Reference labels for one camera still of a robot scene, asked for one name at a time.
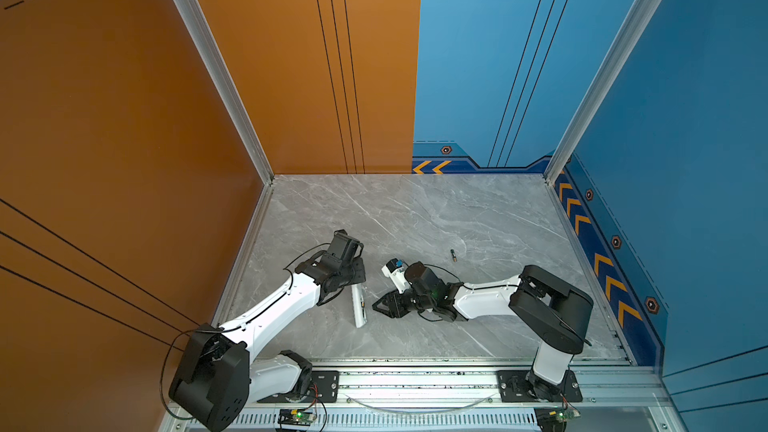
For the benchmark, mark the left aluminium corner post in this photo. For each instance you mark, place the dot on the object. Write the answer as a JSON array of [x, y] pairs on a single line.
[[203, 38]]

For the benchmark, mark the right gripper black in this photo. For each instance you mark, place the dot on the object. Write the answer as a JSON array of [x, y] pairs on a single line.
[[392, 303]]

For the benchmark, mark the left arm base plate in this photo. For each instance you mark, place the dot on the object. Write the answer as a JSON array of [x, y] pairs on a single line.
[[324, 384]]

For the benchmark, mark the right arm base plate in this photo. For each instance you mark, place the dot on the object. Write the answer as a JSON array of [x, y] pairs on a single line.
[[518, 386]]

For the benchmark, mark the right aluminium corner post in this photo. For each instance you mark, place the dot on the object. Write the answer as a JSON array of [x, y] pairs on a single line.
[[631, 30]]

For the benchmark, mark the aluminium corner post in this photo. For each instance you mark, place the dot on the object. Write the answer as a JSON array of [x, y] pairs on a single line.
[[203, 38], [631, 30]]

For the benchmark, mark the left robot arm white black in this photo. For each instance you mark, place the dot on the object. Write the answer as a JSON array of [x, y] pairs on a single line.
[[220, 372]]

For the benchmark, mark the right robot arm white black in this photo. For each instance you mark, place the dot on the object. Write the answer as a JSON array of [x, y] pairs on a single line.
[[556, 311]]

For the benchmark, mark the green circuit board left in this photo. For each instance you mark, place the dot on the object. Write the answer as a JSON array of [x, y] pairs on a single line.
[[295, 419]]

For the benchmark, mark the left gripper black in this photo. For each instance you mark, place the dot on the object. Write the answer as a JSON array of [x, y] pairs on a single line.
[[360, 272]]

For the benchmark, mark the circuit board right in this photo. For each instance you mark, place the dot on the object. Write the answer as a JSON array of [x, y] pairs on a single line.
[[555, 420]]

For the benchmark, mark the aluminium rail frame front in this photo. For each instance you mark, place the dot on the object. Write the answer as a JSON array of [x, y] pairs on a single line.
[[463, 396]]

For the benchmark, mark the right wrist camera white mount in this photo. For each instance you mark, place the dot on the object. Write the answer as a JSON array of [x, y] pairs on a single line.
[[394, 270]]

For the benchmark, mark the white remote control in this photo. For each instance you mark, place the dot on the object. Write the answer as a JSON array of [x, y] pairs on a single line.
[[358, 302]]

